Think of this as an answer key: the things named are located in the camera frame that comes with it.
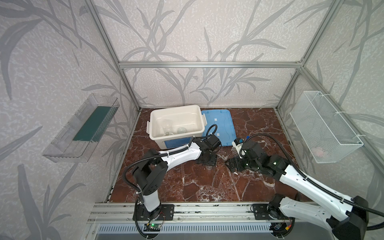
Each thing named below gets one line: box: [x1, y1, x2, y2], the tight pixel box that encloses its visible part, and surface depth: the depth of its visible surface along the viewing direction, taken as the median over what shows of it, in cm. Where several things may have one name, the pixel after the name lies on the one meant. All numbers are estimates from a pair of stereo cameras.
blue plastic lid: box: [201, 109, 237, 147], surface depth 111 cm
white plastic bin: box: [146, 105, 208, 150], surface depth 101 cm
